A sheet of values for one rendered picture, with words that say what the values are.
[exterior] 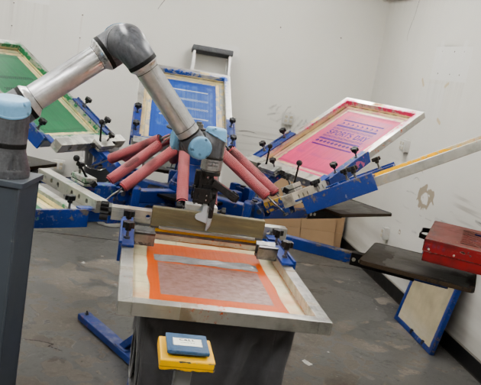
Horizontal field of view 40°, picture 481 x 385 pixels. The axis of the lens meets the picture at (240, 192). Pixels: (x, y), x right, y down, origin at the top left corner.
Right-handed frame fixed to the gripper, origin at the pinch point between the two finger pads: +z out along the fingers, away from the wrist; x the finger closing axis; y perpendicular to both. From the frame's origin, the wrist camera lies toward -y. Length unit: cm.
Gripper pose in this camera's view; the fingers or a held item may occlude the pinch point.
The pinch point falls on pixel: (208, 225)
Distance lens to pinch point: 238.4
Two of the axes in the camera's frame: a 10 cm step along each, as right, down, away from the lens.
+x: 1.5, 2.1, -9.7
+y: -9.8, -1.3, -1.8
